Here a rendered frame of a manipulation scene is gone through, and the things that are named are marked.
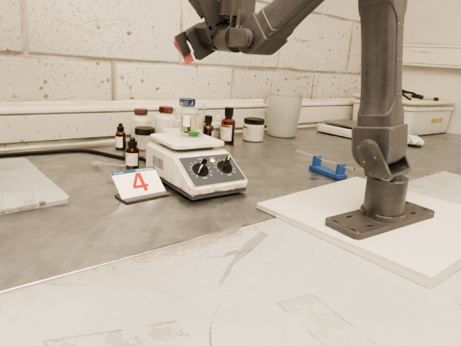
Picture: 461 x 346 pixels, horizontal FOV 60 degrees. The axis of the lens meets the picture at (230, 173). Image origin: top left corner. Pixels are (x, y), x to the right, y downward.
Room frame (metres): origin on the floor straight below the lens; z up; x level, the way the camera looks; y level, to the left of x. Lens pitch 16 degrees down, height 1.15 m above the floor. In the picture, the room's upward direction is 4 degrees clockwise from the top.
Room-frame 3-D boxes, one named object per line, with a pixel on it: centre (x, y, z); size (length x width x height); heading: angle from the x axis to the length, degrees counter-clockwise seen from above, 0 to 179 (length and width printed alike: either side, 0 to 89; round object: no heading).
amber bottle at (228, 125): (1.23, 0.02, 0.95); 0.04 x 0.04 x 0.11
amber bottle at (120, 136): (1.04, 0.30, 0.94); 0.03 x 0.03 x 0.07
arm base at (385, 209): (0.62, -0.25, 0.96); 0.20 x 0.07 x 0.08; 124
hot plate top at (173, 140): (0.82, 0.10, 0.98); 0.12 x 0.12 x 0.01; 37
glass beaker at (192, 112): (0.85, 0.09, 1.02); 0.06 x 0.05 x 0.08; 5
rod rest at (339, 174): (0.95, -0.24, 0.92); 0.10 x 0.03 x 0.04; 33
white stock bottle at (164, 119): (1.14, 0.20, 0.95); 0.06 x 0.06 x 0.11
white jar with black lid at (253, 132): (1.30, -0.06, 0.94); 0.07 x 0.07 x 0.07
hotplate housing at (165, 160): (0.80, 0.08, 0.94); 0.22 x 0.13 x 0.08; 37
